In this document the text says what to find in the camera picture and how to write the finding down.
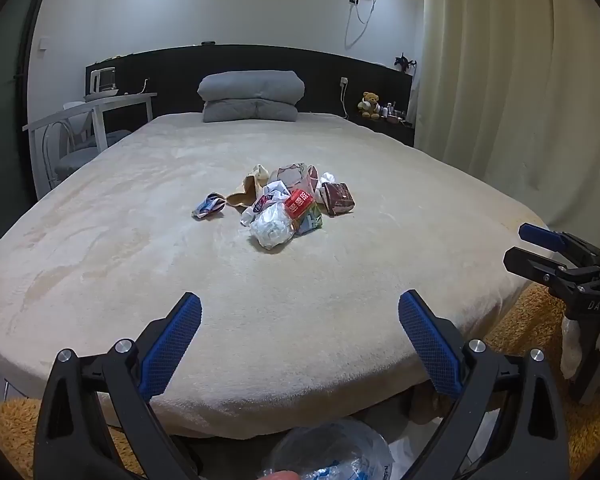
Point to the bright red carton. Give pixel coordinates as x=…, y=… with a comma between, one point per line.
x=299, y=203

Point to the bed with beige blanket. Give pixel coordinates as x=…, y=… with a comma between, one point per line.
x=305, y=300

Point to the clear plastic bag blue print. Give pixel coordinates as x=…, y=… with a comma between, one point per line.
x=330, y=445

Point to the white chair with grey cushion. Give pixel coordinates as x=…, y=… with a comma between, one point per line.
x=77, y=155

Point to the white tissue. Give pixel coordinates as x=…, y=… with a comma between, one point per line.
x=328, y=178

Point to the white desk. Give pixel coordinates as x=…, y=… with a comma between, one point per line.
x=100, y=105

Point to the person's right leg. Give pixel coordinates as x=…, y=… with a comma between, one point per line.
x=530, y=320

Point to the white red printed wrapper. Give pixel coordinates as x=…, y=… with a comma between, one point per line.
x=257, y=207

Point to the white countertop appliance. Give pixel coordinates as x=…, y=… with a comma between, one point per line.
x=102, y=82

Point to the white plastic bag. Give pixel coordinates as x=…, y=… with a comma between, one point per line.
x=272, y=227

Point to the white paper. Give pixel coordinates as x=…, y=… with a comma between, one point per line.
x=277, y=191

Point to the grey folded duvet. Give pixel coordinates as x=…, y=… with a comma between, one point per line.
x=252, y=92

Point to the dark red carton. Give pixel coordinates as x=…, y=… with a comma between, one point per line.
x=337, y=199

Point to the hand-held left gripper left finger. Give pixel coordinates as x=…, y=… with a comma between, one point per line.
x=172, y=345

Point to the black figurine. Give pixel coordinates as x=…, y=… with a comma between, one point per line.
x=405, y=62

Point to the group of small bottles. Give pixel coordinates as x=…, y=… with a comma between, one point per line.
x=394, y=112

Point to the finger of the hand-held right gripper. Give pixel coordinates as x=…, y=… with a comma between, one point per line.
x=540, y=235
x=530, y=262

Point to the green packet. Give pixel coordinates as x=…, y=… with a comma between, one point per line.
x=311, y=221

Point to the blue white wrapper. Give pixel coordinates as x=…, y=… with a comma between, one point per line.
x=207, y=206

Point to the beige paper bag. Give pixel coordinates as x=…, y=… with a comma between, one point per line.
x=247, y=190

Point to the cream curtain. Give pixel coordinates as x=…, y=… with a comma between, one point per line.
x=505, y=75

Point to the white light switch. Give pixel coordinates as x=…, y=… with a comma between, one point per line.
x=43, y=44

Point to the brown teddy bear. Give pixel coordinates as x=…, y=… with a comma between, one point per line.
x=369, y=105

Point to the black headboard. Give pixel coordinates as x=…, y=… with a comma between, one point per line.
x=170, y=67

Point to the clear pink printed plastic bag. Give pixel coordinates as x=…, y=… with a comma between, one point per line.
x=292, y=175

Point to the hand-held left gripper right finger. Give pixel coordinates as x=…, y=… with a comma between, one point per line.
x=430, y=345

